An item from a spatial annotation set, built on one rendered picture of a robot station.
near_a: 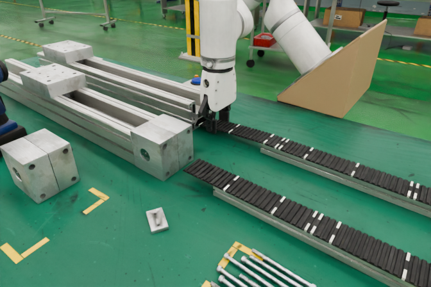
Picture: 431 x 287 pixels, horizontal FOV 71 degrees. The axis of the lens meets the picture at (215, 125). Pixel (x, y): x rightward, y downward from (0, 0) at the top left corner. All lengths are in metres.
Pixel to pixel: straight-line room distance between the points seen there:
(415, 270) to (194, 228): 0.34
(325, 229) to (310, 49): 0.65
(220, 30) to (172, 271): 0.48
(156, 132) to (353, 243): 0.41
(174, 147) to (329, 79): 0.51
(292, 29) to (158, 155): 0.64
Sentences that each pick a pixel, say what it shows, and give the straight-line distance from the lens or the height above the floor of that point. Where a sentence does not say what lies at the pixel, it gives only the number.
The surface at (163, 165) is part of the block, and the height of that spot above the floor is 0.82.
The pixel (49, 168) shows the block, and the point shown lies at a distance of 0.66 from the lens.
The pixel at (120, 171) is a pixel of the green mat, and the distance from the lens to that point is 0.71.
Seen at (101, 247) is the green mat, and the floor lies 0.78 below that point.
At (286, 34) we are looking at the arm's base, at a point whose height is 0.97.
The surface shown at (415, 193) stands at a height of 0.81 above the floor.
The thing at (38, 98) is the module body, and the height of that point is 0.84.
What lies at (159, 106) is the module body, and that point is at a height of 0.83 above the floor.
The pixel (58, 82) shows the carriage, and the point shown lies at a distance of 0.92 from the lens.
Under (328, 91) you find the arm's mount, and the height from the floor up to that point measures 0.85.
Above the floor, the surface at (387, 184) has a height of 0.81.
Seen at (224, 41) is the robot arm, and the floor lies 1.03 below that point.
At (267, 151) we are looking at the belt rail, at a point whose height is 0.79.
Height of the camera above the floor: 1.20
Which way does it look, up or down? 29 degrees down
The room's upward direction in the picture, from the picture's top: straight up
